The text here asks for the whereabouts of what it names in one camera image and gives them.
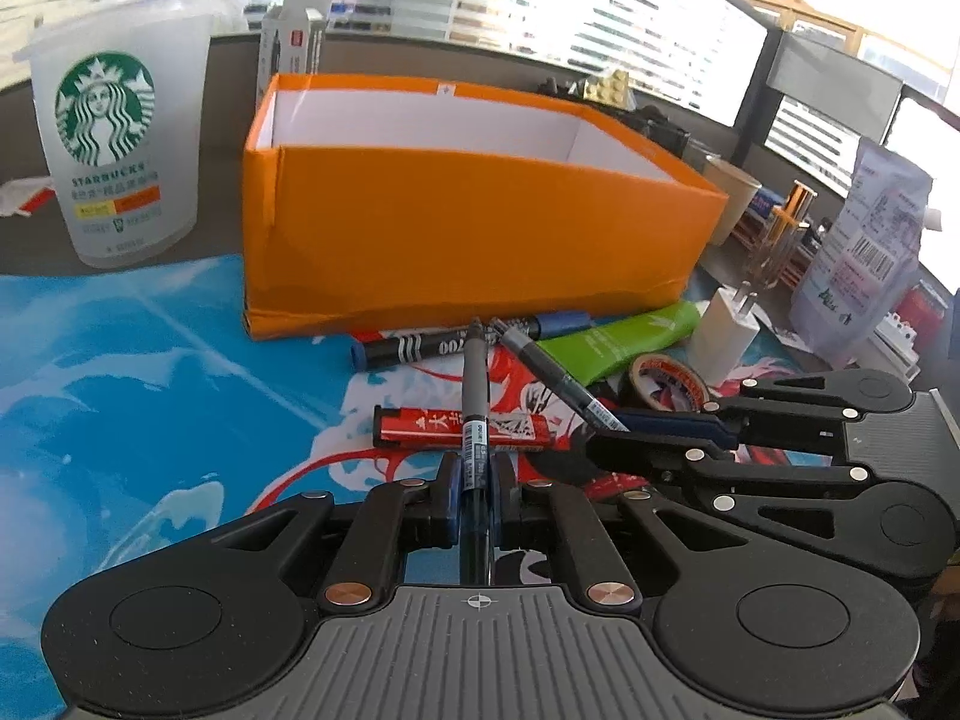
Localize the red lighter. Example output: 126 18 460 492
373 406 555 450

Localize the grey marker pen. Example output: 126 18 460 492
460 319 491 585

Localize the white USB charger plug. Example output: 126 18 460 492
686 281 760 387

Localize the black electrical tape roll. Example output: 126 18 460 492
620 353 711 413

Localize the black marker blue cap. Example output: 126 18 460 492
350 308 594 371

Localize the green tube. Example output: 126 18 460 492
539 301 701 385

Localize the white printed foil pouch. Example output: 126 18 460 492
789 138 932 369

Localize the brown paper cup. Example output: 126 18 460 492
703 154 761 247

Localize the colourful AGON desk mat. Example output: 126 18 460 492
0 252 820 720

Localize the orange cardboard box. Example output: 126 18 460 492
242 75 726 340

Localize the black mesh desk organizer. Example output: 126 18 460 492
537 76 690 158

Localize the yellow pill blister pack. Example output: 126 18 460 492
583 70 636 110

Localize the white marker pen box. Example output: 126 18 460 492
256 0 332 104

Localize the white paper slip red print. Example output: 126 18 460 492
0 177 55 218

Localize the frosted Starbucks plastic cup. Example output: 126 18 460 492
14 0 215 270

